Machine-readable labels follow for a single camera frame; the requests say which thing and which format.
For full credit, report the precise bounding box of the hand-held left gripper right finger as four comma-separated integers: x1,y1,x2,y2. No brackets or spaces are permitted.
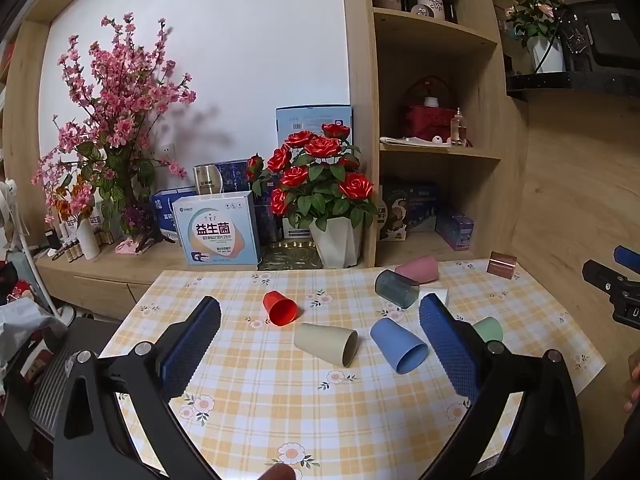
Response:
417,294,588,480

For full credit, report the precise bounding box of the pink plastic cup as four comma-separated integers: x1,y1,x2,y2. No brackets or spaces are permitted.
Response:
394,255,440,284

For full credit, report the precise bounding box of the silver metal tumbler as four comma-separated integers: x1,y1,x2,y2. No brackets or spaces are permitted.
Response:
193,163,223,197

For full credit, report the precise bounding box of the row of small brown bottles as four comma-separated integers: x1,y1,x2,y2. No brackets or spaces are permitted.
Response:
50,240,82,262

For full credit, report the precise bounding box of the white slim vase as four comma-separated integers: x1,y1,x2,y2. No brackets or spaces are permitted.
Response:
76,216,101,261

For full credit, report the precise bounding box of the pink blossom artificial plant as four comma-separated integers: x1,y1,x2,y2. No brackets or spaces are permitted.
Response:
31,12,198,241

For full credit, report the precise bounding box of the white plastic bag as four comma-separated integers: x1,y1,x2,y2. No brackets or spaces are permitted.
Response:
0,296,68,366

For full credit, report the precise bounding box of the red rose artificial plant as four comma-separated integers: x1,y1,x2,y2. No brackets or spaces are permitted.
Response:
245,122,378,233

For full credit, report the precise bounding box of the large blue white box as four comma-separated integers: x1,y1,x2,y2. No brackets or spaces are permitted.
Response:
275,105,353,153

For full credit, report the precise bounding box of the white folded cloth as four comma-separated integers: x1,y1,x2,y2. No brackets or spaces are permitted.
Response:
380,135,451,150

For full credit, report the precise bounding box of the white faceted flower pot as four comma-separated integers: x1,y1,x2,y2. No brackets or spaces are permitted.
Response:
308,216,365,269

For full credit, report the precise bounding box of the black appliance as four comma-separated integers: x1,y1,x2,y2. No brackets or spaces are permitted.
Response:
559,1,640,72

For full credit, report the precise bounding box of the rose gold cup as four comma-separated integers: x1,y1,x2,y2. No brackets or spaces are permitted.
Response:
487,251,518,279

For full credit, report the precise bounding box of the dark blue patterned box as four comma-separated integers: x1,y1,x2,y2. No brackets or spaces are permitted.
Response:
216,159,278,246

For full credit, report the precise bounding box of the white and brown carton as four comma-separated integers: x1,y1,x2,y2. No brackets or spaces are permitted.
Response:
377,195,408,242

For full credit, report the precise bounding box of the peach flower potted plant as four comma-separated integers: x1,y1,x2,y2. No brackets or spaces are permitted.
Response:
504,0,568,75

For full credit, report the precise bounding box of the green plastic cup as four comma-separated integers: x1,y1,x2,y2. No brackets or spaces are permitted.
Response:
472,317,504,345

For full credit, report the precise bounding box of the gold embossed tray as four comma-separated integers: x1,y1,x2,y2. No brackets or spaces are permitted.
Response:
257,240,321,272

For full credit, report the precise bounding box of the red plastic cup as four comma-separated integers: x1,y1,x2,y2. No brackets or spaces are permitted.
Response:
262,290,302,328

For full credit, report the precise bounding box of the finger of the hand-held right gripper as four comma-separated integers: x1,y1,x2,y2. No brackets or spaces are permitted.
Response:
613,245,640,272
582,259,627,293

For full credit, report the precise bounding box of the person's right hand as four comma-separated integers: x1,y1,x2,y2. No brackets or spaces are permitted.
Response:
624,351,640,414

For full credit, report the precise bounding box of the white and teal carton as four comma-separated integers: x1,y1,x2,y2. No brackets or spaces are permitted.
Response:
172,190,262,267

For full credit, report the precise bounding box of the blue plastic cup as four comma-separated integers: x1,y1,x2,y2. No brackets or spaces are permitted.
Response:
370,317,430,375

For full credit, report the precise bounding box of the purple box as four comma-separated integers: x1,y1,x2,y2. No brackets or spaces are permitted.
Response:
435,210,476,252

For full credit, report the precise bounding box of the pink cloth item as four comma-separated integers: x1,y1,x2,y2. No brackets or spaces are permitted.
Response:
115,238,151,256

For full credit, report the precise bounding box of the grey transparent cup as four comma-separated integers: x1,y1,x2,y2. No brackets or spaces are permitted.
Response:
375,269,420,310

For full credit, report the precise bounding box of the yellow checked floral tablecloth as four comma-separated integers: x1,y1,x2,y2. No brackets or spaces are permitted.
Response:
99,259,608,480

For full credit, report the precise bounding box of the wooden shelf unit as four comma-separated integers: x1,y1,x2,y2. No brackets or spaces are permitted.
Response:
0,0,532,322

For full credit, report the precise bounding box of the clear perfume bottle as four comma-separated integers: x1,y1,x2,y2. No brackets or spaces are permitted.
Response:
450,108,469,147

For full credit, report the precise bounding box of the beige plastic cup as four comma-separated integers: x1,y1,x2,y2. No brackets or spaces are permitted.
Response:
293,322,359,367

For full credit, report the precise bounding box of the red gift box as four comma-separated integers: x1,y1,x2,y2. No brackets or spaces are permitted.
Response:
406,105,458,143

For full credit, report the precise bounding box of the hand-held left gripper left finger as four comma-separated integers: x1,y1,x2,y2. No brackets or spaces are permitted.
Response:
52,296,222,480

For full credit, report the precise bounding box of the black counter shelf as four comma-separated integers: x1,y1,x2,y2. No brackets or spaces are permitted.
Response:
506,70,640,103

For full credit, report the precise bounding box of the dark blue illustrated box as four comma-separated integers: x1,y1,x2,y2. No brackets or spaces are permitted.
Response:
382,178,443,233

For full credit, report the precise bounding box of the person's left hand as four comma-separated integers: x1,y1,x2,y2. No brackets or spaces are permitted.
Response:
260,462,297,480

